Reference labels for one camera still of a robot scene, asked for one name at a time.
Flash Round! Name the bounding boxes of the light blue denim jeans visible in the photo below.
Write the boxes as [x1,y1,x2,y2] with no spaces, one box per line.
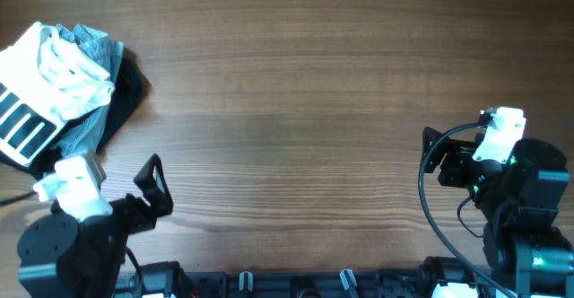
[56,24,124,157]

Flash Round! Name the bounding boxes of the black folded garment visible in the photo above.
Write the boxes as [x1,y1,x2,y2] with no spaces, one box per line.
[1,57,144,180]

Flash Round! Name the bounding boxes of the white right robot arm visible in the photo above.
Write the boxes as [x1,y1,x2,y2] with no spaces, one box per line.
[419,127,573,297]

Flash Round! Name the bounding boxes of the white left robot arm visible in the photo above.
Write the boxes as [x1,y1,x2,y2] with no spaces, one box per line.
[17,154,173,297]

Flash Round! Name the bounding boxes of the white t-shirt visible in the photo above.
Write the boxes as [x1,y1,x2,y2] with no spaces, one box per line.
[1,22,105,167]

